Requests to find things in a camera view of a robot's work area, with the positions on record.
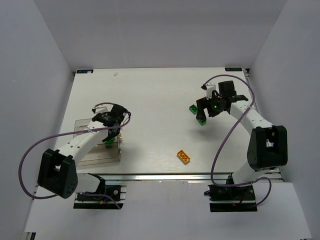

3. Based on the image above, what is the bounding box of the green lego brick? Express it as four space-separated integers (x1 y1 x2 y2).
189 104 198 115
104 137 115 148
197 119 207 126

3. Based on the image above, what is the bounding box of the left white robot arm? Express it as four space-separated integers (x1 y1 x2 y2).
37 104 131 199

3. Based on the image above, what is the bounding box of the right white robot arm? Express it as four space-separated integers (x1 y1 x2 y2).
196 80 288 187

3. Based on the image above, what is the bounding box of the green lego brick beside yellow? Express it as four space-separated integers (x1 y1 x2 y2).
189 104 198 115

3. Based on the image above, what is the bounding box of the clear container near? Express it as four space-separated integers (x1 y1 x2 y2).
78 144 121 167

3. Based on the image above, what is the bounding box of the clear container far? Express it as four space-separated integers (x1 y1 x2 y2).
73 118 91 132

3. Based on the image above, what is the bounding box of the right blue corner label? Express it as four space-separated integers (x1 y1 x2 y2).
224 67 243 72

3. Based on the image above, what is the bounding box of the blue corner label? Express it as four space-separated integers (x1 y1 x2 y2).
224 67 243 72
76 69 94 74

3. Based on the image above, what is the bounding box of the orange flat lego brick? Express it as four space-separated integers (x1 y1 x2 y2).
176 150 191 165

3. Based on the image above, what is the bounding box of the left blue corner label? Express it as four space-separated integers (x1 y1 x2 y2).
76 69 94 74

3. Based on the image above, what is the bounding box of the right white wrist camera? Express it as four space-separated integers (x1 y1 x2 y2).
201 84 216 100

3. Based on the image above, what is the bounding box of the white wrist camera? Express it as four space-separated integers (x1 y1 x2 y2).
91 104 108 115
201 84 216 100

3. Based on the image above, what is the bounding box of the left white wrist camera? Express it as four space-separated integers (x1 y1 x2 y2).
91 104 108 115

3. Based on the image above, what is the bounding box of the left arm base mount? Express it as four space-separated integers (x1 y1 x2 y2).
73 173 126 210

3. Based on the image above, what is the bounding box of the aluminium table front rail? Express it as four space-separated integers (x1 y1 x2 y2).
46 171 283 183

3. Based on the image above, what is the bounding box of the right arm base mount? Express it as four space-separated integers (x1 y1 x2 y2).
204 184 258 213

